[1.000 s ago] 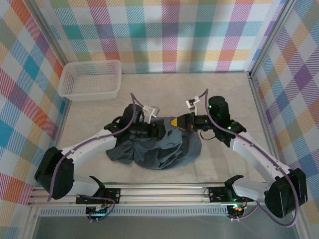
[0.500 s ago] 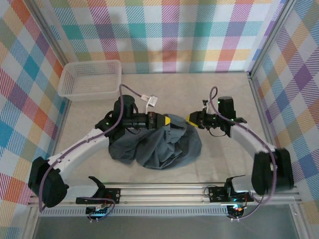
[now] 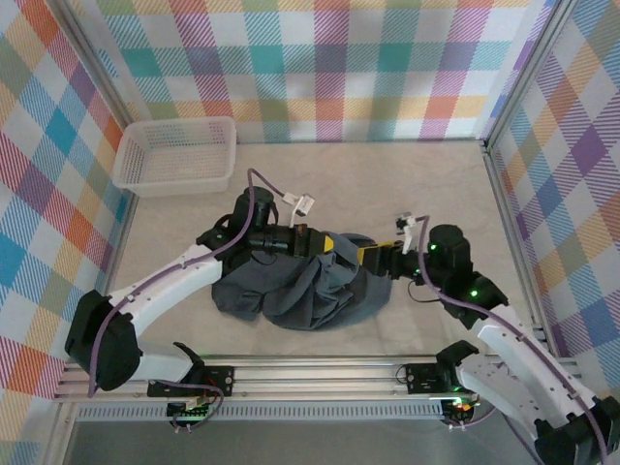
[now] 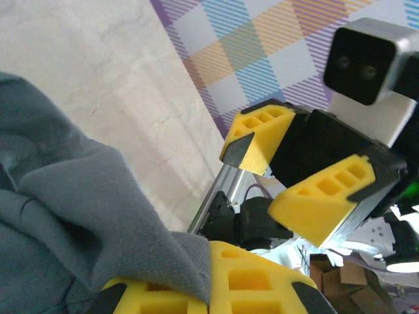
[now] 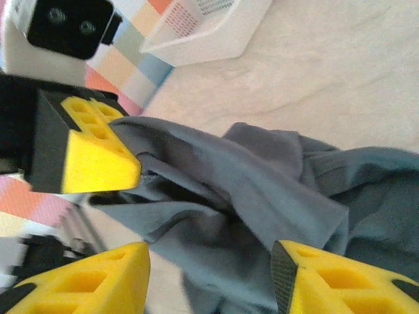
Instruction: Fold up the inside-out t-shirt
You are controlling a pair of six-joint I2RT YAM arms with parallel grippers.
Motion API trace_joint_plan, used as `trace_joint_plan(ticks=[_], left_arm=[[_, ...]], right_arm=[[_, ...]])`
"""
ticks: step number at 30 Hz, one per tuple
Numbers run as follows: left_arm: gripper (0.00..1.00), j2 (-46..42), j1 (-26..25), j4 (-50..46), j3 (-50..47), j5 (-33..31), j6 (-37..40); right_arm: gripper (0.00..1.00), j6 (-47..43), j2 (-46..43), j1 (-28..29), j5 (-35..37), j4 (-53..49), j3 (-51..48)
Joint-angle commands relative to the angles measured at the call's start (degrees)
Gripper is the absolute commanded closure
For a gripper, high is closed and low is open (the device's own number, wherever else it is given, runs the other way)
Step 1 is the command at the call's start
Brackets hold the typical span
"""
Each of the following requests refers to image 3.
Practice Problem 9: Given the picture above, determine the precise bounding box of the grey t-shirt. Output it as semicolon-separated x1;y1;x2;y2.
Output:
210;232;394;331

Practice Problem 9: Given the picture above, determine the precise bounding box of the white perforated plastic basket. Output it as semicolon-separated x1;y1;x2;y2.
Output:
111;116;238;199

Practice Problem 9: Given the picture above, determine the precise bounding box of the circuit board with orange part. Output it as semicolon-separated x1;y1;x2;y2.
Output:
443;397;479;423

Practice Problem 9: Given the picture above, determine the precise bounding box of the circuit board with green lights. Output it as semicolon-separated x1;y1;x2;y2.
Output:
167;399;214;421

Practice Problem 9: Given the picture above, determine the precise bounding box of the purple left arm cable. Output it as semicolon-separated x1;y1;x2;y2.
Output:
88;168;287;398

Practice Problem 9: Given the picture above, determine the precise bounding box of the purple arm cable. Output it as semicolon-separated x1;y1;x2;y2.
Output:
88;168;287;398
409;214;611;465

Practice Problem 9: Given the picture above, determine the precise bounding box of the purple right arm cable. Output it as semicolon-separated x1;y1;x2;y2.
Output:
409;214;611;465

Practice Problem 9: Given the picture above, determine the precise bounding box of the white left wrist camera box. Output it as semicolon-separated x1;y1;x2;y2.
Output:
280;191;317;229

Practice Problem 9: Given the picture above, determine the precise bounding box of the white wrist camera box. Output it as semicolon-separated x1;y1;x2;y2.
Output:
280;191;317;229
394;210;422;256

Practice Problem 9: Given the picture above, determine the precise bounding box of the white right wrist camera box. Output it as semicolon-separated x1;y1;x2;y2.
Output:
394;210;422;256

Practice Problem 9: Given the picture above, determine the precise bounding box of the aluminium side rail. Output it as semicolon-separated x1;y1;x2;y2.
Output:
81;191;140;364
481;139;590;388

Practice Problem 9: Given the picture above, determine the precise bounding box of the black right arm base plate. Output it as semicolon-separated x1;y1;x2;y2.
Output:
405;362;466;394

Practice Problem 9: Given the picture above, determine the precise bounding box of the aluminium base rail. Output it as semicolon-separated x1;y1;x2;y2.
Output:
52;356;490;403

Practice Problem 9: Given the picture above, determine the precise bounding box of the slotted grey cable duct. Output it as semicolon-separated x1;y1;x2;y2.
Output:
77;405;445;422

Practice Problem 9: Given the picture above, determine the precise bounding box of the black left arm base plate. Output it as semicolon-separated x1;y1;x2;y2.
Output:
146;366;236;398

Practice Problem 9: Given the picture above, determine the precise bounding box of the aluminium frame post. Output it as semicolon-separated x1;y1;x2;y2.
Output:
47;0;137;141
481;0;585;146

